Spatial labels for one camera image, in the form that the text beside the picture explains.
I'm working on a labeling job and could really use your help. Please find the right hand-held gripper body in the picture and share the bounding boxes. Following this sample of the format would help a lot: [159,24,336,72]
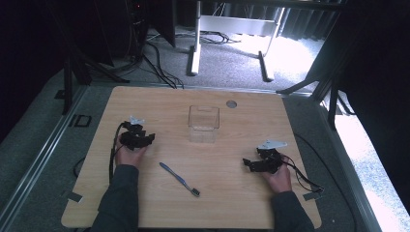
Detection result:
[255,139,288,175]

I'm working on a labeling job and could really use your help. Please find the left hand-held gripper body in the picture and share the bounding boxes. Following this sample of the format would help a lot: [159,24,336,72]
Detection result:
[119,115,150,151]

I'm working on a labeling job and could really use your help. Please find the blue toothbrush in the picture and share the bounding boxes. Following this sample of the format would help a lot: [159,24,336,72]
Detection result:
[159,161,201,198]

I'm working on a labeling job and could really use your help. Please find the clear plastic container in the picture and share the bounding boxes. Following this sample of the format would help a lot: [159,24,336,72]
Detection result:
[187,104,221,144]

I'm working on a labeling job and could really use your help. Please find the person's left hand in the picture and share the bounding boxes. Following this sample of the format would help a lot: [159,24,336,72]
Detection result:
[114,134,150,169]

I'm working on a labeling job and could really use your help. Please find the person's right hand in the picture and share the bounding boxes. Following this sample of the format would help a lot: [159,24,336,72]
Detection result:
[260,154,294,194]

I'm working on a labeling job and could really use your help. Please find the grey tape strip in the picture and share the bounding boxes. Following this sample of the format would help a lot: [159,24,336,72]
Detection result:
[60,188,84,204]
[302,189,324,203]

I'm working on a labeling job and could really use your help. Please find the black metal stand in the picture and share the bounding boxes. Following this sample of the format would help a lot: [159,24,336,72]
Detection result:
[276,18,357,131]
[53,0,131,116]

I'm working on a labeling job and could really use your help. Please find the black computer tower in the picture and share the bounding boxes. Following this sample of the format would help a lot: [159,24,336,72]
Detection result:
[124,0,151,59]

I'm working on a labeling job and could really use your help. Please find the dark curtain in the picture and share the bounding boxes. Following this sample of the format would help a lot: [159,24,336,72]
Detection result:
[279,7,339,43]

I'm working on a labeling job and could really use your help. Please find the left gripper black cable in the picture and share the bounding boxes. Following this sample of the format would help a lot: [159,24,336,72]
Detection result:
[107,121,128,186]

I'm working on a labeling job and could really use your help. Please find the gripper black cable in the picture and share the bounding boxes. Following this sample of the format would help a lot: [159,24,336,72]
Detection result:
[281,154,325,194]
[107,121,128,186]

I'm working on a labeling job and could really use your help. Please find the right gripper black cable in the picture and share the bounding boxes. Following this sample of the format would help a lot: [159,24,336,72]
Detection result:
[281,154,325,194]

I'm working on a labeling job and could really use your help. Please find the black floor bracket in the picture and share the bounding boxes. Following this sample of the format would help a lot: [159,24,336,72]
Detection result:
[68,113,93,129]

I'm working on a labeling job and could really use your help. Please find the black floor cables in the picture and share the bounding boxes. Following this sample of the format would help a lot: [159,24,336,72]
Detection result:
[129,28,186,90]

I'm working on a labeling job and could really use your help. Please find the grey metal floor rail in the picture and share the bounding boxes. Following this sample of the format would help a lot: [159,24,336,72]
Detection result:
[311,96,385,232]
[0,84,89,226]

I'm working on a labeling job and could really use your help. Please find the white desk frame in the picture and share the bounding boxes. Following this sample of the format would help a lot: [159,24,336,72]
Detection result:
[186,0,287,83]

